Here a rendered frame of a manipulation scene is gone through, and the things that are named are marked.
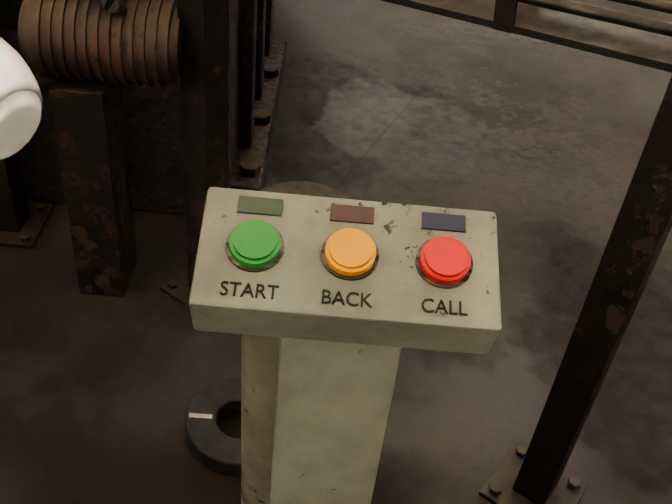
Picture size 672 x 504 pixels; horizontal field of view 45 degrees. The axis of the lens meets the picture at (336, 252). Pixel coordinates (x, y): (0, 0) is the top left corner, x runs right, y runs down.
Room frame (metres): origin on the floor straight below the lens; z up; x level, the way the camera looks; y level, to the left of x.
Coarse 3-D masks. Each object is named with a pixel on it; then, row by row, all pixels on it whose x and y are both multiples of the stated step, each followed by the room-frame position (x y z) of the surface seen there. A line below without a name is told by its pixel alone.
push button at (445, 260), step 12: (432, 240) 0.51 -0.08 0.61; (444, 240) 0.51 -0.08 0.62; (456, 240) 0.51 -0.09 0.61; (432, 252) 0.50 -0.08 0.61; (444, 252) 0.50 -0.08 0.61; (456, 252) 0.50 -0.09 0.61; (468, 252) 0.50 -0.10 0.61; (420, 264) 0.49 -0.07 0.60; (432, 264) 0.49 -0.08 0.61; (444, 264) 0.49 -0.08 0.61; (456, 264) 0.49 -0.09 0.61; (468, 264) 0.49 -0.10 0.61; (432, 276) 0.48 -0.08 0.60; (444, 276) 0.48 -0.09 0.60; (456, 276) 0.48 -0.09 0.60
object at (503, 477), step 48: (192, 0) 1.06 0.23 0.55; (192, 48) 1.06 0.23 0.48; (192, 96) 1.06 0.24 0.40; (192, 144) 1.06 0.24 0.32; (192, 192) 1.06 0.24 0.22; (192, 240) 1.07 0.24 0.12; (624, 240) 0.71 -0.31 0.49; (624, 288) 0.70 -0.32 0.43; (576, 336) 0.72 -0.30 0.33; (576, 384) 0.71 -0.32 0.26; (576, 432) 0.70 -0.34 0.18; (528, 480) 0.71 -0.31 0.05; (576, 480) 0.74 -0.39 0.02
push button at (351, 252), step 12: (348, 228) 0.51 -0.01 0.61; (336, 240) 0.50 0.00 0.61; (348, 240) 0.50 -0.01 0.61; (360, 240) 0.50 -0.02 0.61; (372, 240) 0.50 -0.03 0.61; (336, 252) 0.49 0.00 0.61; (348, 252) 0.49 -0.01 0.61; (360, 252) 0.49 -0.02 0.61; (372, 252) 0.49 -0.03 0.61; (336, 264) 0.48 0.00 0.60; (348, 264) 0.48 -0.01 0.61; (360, 264) 0.48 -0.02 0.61; (372, 264) 0.49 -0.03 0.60
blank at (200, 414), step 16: (208, 384) 0.82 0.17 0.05; (224, 384) 0.82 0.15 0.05; (240, 384) 0.83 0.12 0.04; (192, 400) 0.78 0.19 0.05; (208, 400) 0.79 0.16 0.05; (224, 400) 0.79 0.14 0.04; (240, 400) 0.80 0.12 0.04; (192, 416) 0.76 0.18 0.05; (208, 416) 0.76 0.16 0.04; (192, 432) 0.73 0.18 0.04; (208, 432) 0.73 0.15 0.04; (192, 448) 0.71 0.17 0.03; (208, 448) 0.71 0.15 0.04; (224, 448) 0.71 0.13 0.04; (240, 448) 0.72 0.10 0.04; (208, 464) 0.70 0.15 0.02; (224, 464) 0.69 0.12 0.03; (240, 464) 0.69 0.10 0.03
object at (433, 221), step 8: (424, 216) 0.54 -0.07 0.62; (432, 216) 0.54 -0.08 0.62; (440, 216) 0.54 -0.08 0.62; (448, 216) 0.54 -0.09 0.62; (456, 216) 0.54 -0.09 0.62; (464, 216) 0.54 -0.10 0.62; (424, 224) 0.53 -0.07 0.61; (432, 224) 0.53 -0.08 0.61; (440, 224) 0.53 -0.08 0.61; (448, 224) 0.53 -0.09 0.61; (456, 224) 0.53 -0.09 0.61; (464, 224) 0.53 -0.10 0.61; (464, 232) 0.53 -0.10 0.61
